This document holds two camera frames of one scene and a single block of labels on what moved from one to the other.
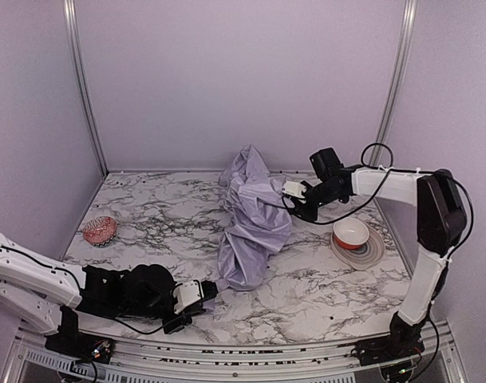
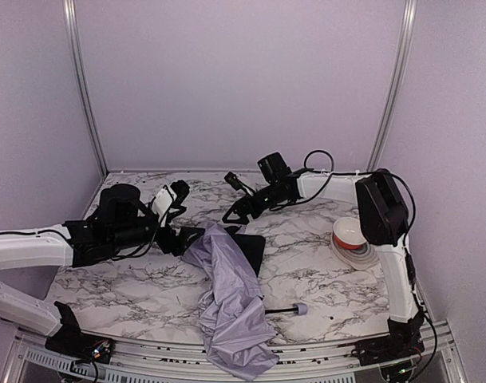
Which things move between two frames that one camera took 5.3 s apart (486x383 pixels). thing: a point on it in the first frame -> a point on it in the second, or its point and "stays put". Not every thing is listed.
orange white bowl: x=350 y=233 stays put
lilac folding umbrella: x=258 y=221 -> x=238 y=326
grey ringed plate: x=360 y=258 stays put
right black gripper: x=304 y=208 -> x=253 y=200
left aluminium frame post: x=70 y=17 stays put
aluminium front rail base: x=31 y=361 stays put
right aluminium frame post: x=408 y=24 stays put
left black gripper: x=207 y=290 -> x=167 y=240
